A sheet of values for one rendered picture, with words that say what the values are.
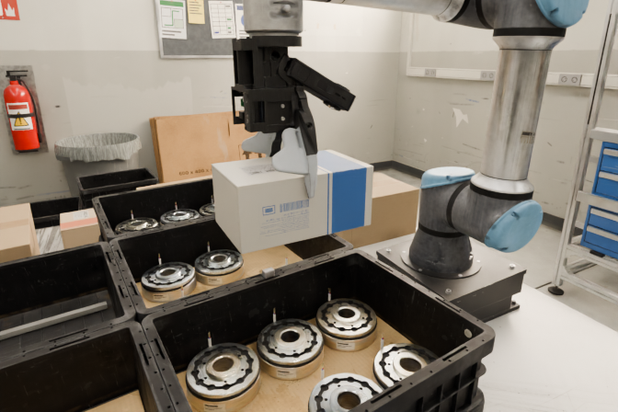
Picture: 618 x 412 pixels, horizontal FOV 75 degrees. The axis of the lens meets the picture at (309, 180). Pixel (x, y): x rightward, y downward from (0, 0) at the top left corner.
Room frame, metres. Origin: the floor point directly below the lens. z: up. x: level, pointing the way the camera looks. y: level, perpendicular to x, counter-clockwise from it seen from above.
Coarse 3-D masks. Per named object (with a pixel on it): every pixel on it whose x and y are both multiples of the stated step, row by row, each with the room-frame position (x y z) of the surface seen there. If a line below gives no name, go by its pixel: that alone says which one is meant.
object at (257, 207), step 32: (256, 160) 0.58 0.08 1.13; (320, 160) 0.58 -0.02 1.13; (352, 160) 0.58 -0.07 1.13; (224, 192) 0.51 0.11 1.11; (256, 192) 0.47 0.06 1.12; (288, 192) 0.49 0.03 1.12; (320, 192) 0.51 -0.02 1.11; (352, 192) 0.53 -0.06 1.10; (224, 224) 0.52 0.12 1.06; (256, 224) 0.47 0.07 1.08; (288, 224) 0.49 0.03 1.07; (320, 224) 0.51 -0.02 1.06; (352, 224) 0.54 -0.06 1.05
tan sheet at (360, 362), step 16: (384, 336) 0.57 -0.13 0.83; (400, 336) 0.57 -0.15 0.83; (256, 352) 0.53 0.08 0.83; (336, 352) 0.53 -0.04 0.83; (352, 352) 0.53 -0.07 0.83; (368, 352) 0.53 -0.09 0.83; (320, 368) 0.50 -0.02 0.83; (336, 368) 0.50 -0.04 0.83; (352, 368) 0.50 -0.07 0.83; (368, 368) 0.50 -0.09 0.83; (272, 384) 0.47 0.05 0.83; (288, 384) 0.47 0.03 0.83; (304, 384) 0.47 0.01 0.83; (256, 400) 0.44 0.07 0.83; (272, 400) 0.44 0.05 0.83; (288, 400) 0.44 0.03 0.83; (304, 400) 0.44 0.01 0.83
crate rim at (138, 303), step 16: (192, 224) 0.82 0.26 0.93; (112, 240) 0.73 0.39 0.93; (128, 240) 0.75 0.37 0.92; (336, 240) 0.74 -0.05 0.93; (320, 256) 0.67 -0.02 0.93; (128, 272) 0.61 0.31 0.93; (128, 288) 0.56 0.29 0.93; (224, 288) 0.56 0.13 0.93; (144, 304) 0.52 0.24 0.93; (160, 304) 0.52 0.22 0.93; (176, 304) 0.52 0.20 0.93
